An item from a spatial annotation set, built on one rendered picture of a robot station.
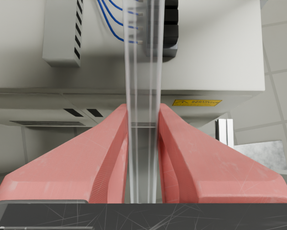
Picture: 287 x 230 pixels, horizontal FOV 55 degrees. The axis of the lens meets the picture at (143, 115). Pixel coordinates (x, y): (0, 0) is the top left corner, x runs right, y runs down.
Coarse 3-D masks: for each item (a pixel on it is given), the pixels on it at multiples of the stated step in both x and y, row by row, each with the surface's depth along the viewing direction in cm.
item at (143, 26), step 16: (128, 0) 9; (144, 0) 9; (160, 0) 9; (128, 16) 9; (144, 16) 9; (160, 16) 9; (128, 32) 10; (144, 32) 10; (160, 32) 10; (128, 48) 10; (144, 48) 10; (160, 48) 10; (128, 64) 10; (144, 64) 10; (160, 64) 10; (128, 80) 11; (144, 80) 11; (160, 80) 11; (128, 96) 11; (144, 96) 11; (160, 96) 11; (128, 112) 12; (144, 112) 12; (128, 128) 12; (144, 128) 12; (128, 144) 13; (144, 144) 13; (144, 160) 13; (144, 176) 14; (144, 192) 14
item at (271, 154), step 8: (248, 144) 105; (256, 144) 105; (264, 144) 105; (272, 144) 105; (280, 144) 105; (240, 152) 105; (248, 152) 105; (256, 152) 105; (264, 152) 105; (272, 152) 105; (280, 152) 105; (256, 160) 104; (264, 160) 104; (272, 160) 104; (280, 160) 104; (272, 168) 104; (280, 168) 104
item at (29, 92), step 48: (0, 0) 49; (96, 0) 49; (192, 0) 49; (240, 0) 48; (0, 48) 47; (96, 48) 47; (192, 48) 47; (240, 48) 47; (0, 96) 51; (48, 96) 51; (96, 96) 50; (192, 96) 49; (240, 96) 49
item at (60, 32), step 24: (48, 0) 44; (72, 0) 44; (168, 0) 42; (48, 24) 43; (72, 24) 43; (120, 24) 45; (168, 24) 42; (48, 48) 42; (72, 48) 42; (168, 48) 44; (216, 120) 78
